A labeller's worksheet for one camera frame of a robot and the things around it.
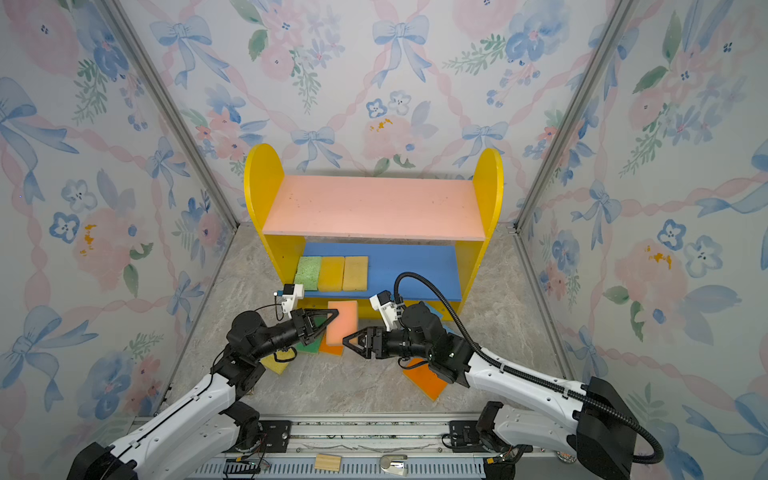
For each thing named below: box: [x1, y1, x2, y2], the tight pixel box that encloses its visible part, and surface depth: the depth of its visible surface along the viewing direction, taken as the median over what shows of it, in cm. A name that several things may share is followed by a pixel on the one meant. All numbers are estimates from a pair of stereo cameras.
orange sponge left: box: [320, 334, 344, 356], surface depth 88 cm
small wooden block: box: [314, 453, 343, 472], surface depth 72 cm
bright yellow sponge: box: [318, 256, 345, 292], surface depth 88 cm
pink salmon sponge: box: [326, 300, 359, 346], surface depth 71 cm
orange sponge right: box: [402, 358, 448, 401], surface depth 83 cm
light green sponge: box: [294, 256, 322, 291], surface depth 89 cm
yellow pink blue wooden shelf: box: [244, 143, 504, 318], surface depth 73 cm
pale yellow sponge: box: [343, 256, 368, 291], surface depth 88 cm
